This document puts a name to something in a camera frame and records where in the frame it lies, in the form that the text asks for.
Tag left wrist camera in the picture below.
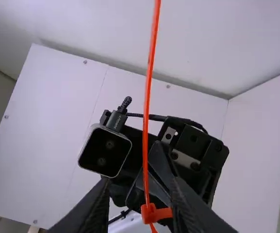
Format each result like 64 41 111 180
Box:
77 122 133 180

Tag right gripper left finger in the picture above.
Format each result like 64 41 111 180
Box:
47 179 112 233

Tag orange cable tie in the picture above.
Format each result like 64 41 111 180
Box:
139 0 174 233

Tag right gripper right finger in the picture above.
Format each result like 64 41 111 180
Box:
167 176 239 233

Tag black cable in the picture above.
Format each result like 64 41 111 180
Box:
105 95 208 134

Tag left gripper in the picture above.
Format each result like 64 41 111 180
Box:
110 116 230 212

